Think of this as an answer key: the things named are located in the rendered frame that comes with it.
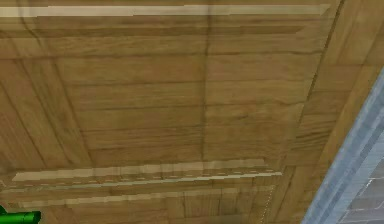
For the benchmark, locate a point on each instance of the brown wooden room door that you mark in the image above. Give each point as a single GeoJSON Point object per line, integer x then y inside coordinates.
{"type": "Point", "coordinates": [173, 93]}

